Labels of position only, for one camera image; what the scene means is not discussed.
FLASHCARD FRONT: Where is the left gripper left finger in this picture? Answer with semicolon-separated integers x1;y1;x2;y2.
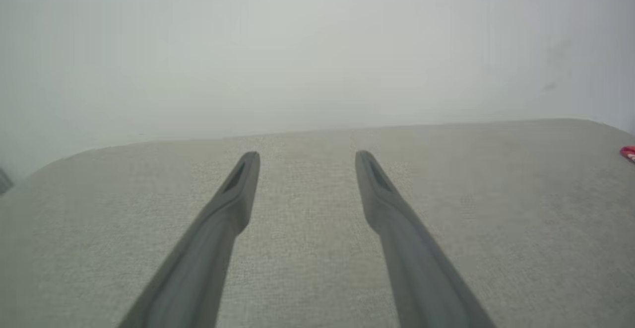
117;151;261;328

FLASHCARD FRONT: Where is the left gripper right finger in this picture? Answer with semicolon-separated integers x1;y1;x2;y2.
354;150;497;328

